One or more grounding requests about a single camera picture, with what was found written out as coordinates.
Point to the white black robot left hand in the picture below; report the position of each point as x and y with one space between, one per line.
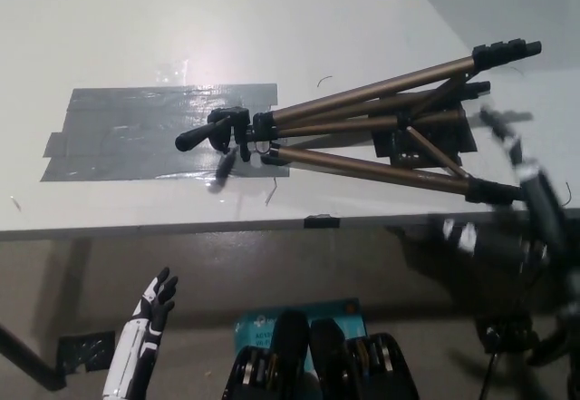
136 345

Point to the clear tape piece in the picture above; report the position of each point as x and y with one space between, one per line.
172 72

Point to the black stand base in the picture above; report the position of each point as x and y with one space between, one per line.
512 332

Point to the large black tape patch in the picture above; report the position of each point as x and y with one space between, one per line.
408 153

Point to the small black tape strip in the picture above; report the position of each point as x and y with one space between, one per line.
321 221

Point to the teal cardboard router box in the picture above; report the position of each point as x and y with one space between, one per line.
254 332

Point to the black metal table leg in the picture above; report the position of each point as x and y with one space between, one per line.
27 354

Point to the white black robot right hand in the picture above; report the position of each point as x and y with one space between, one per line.
544 209

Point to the grey duct tape patch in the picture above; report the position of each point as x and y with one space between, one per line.
136 137

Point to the crinkled black floor tape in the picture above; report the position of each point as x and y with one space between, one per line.
86 350

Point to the bronze and black camera tripod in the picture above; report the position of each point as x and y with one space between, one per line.
362 93

